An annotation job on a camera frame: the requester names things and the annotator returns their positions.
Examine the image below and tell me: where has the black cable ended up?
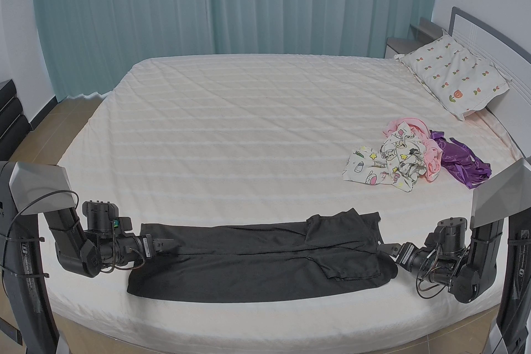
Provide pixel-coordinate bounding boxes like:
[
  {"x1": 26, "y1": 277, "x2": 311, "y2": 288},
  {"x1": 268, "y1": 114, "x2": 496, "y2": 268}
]
[
  {"x1": 8, "y1": 190, "x2": 80, "y2": 228},
  {"x1": 416, "y1": 275, "x2": 451, "y2": 300}
]

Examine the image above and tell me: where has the black T-shirt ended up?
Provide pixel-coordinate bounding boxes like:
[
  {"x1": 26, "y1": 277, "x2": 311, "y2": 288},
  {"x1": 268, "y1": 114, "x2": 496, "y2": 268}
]
[{"x1": 126, "y1": 208, "x2": 398, "y2": 301}]

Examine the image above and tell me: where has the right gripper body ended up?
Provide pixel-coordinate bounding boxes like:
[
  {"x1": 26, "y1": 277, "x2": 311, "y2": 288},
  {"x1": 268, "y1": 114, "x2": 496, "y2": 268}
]
[{"x1": 396, "y1": 244, "x2": 420, "y2": 271}]

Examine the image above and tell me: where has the purple garment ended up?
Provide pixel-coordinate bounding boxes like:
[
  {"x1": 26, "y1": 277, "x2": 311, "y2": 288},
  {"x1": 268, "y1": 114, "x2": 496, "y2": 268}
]
[{"x1": 429, "y1": 130, "x2": 492, "y2": 189}]

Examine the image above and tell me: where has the pink garment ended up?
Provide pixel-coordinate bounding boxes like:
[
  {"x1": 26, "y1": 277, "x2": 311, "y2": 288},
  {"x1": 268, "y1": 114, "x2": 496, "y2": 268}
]
[{"x1": 382, "y1": 118, "x2": 444, "y2": 183}]

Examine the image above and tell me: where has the black chest of drawers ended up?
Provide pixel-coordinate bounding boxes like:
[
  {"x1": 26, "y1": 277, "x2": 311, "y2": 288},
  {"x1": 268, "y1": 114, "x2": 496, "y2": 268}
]
[{"x1": 0, "y1": 79, "x2": 32, "y2": 160}]

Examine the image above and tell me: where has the bed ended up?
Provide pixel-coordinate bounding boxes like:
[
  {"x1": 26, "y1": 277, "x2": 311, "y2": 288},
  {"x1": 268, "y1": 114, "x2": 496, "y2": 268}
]
[{"x1": 41, "y1": 6, "x2": 531, "y2": 346}]

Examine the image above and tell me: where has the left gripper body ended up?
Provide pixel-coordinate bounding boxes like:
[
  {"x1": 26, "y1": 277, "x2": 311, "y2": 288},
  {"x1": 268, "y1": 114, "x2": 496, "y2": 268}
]
[{"x1": 120, "y1": 235, "x2": 162, "y2": 259}]

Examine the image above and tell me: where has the white printed pillow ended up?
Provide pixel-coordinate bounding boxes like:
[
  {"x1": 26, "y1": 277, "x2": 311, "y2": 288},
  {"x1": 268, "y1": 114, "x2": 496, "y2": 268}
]
[{"x1": 399, "y1": 31, "x2": 512, "y2": 121}]

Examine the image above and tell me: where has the grey bedside table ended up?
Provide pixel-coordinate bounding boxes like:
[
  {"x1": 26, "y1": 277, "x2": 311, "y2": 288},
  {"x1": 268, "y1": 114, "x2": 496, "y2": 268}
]
[{"x1": 386, "y1": 17, "x2": 446, "y2": 59}]

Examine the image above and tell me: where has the white printed garment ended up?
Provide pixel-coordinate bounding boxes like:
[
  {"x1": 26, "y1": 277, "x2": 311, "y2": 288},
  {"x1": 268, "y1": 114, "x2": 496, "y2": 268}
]
[{"x1": 342, "y1": 124, "x2": 428, "y2": 193}]

